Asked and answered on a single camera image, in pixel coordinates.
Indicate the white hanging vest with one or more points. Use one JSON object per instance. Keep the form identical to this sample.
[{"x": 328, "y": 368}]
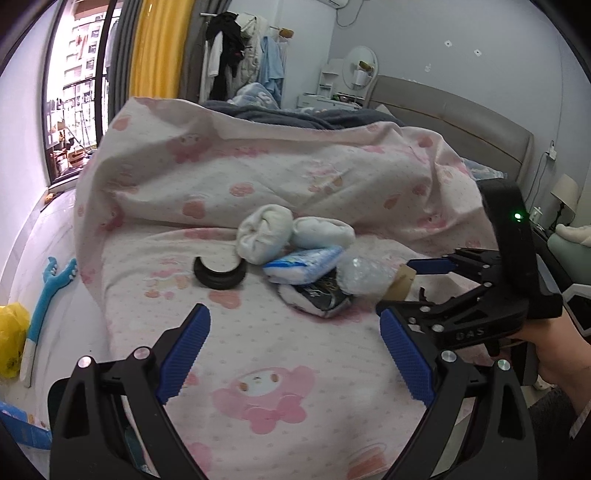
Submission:
[{"x": 251, "y": 50}]

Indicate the balcony glass door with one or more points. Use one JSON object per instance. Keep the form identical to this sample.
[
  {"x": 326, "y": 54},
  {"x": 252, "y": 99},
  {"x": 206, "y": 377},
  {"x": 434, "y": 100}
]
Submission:
[{"x": 76, "y": 92}]

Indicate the black hanging garment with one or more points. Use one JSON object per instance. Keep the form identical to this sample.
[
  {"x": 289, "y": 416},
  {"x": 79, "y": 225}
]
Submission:
[{"x": 228, "y": 41}]

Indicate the yellow curtain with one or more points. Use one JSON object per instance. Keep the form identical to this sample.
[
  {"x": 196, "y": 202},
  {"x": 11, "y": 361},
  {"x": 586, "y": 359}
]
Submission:
[{"x": 159, "y": 46}]

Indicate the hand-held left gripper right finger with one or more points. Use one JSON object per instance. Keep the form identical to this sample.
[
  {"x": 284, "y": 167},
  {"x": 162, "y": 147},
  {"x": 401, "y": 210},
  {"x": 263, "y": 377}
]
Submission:
[{"x": 406, "y": 355}]

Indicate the white hanging shirt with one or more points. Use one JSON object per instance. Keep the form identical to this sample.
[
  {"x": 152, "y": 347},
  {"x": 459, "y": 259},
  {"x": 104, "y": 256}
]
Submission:
[{"x": 212, "y": 60}]

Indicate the person's right forearm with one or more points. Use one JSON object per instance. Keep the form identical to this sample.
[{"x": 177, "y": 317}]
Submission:
[{"x": 554, "y": 429}]

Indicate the brown cardboard piece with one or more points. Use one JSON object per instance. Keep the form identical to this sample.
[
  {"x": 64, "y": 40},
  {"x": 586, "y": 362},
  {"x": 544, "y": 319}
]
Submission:
[{"x": 400, "y": 286}]

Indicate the pink printed blanket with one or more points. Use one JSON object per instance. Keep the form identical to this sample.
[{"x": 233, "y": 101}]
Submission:
[{"x": 277, "y": 175}]

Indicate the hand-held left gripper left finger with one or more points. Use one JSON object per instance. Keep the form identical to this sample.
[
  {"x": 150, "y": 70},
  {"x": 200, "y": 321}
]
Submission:
[{"x": 184, "y": 350}]

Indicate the pale green cushion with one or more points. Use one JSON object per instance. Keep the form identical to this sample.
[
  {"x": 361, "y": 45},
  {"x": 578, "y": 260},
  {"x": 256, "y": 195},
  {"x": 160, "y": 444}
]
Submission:
[{"x": 570, "y": 258}]

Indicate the blue white tissue packet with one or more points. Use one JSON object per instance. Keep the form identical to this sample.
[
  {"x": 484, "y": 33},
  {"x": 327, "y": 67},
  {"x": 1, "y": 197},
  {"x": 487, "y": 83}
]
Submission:
[{"x": 300, "y": 265}]

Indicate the white air conditioner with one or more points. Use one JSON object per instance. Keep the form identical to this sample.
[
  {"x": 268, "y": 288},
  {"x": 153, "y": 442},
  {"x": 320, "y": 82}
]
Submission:
[{"x": 337, "y": 2}]

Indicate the pale blue rolled sock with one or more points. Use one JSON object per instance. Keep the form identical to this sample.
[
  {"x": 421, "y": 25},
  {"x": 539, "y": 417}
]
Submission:
[{"x": 323, "y": 233}]

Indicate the round white vanity mirror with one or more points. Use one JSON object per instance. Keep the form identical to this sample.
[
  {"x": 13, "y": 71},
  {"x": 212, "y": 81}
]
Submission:
[{"x": 358, "y": 60}]

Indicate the yellow plastic bag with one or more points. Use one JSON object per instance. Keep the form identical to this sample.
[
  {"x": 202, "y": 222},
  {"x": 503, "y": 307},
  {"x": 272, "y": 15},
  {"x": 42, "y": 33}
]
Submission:
[{"x": 11, "y": 341}]

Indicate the black white packet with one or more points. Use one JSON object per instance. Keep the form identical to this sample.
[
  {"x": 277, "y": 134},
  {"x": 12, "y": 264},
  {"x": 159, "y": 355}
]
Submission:
[{"x": 318, "y": 296}]

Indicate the blue printed blanket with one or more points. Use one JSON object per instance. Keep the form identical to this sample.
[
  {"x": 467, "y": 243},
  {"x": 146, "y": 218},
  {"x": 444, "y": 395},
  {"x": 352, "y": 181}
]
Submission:
[{"x": 254, "y": 94}]

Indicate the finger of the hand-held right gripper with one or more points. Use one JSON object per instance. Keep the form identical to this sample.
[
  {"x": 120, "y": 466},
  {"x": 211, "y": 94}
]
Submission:
[
  {"x": 431, "y": 266},
  {"x": 415, "y": 308}
]

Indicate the beige bed headboard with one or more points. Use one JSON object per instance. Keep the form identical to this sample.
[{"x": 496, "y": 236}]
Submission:
[{"x": 452, "y": 120}]

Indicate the person's right hand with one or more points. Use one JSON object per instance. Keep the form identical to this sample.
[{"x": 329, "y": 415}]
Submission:
[{"x": 561, "y": 350}]

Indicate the table lamp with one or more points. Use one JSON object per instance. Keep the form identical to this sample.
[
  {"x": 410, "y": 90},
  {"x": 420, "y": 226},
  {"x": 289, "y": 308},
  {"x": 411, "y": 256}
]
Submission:
[{"x": 565, "y": 191}]

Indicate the light blue hanging shirt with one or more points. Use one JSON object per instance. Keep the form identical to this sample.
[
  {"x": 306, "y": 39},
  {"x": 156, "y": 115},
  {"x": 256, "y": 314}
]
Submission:
[{"x": 273, "y": 69}]

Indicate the grey curtain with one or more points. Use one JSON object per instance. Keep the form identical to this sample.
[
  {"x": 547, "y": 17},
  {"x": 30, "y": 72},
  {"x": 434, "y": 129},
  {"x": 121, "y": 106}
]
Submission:
[
  {"x": 124, "y": 55},
  {"x": 191, "y": 60}
]

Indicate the white dresser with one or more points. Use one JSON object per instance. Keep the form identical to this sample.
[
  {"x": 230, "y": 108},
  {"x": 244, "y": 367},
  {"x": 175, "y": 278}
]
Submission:
[{"x": 323, "y": 94}]

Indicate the wall socket with plug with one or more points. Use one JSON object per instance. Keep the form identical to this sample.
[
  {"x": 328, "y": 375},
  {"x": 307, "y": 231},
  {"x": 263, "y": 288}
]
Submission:
[{"x": 551, "y": 151}]

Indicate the white rolled sock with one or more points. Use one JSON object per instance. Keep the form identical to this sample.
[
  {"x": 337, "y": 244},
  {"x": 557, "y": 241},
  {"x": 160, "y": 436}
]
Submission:
[{"x": 261, "y": 235}]

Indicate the dark grey blanket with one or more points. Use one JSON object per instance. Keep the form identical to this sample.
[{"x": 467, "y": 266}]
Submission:
[{"x": 286, "y": 117}]

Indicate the blue cardboard box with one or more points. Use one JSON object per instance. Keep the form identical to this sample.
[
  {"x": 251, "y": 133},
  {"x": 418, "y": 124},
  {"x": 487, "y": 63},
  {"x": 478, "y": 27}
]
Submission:
[{"x": 23, "y": 427}]

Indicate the white edged dark panel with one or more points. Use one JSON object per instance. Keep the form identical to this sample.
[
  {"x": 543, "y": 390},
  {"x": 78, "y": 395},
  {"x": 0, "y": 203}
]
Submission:
[{"x": 579, "y": 309}]

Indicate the clothes rack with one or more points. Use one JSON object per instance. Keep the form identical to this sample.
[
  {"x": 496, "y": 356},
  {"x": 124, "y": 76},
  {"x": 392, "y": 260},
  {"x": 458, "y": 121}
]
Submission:
[{"x": 285, "y": 33}]

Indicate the clear plastic wrap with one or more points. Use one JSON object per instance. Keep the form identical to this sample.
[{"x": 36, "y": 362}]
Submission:
[{"x": 364, "y": 277}]

